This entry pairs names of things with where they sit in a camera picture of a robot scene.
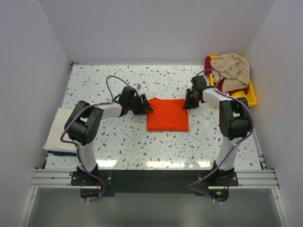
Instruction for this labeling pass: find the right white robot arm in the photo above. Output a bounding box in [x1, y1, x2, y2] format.
[183, 76, 254, 186]

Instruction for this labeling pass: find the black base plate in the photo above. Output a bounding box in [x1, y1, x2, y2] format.
[69, 168, 239, 201]

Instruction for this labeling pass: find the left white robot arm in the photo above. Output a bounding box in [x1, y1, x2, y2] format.
[60, 86, 153, 185]

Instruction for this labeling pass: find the beige t shirt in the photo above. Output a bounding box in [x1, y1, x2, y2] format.
[210, 53, 250, 93]

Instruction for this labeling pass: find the orange t shirt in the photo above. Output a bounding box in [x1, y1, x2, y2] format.
[147, 98, 189, 132]

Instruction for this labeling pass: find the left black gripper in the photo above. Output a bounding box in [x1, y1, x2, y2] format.
[128, 95, 152, 116]

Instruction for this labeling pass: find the aluminium frame rail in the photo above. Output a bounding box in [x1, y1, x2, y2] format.
[30, 167, 79, 189]

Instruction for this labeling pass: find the yellow plastic tray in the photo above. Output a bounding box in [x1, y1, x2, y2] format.
[208, 55, 258, 107]

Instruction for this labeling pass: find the folded cream t shirt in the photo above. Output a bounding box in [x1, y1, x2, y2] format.
[43, 108, 76, 153]

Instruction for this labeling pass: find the dark red t shirt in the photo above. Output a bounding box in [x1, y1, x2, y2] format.
[204, 56, 249, 96]

